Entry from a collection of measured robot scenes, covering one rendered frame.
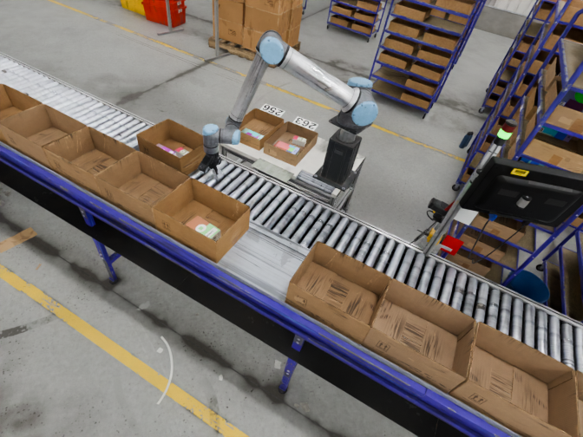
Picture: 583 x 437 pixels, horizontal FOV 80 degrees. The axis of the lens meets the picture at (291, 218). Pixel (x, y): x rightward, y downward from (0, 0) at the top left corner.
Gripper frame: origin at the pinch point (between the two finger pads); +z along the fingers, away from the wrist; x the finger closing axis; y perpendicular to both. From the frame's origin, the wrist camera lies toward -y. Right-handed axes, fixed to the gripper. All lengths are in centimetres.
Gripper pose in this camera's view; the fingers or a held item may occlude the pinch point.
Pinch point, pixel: (210, 177)
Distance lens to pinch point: 237.3
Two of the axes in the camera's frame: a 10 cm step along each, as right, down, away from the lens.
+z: -1.3, 6.9, 7.1
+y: 4.8, -5.9, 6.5
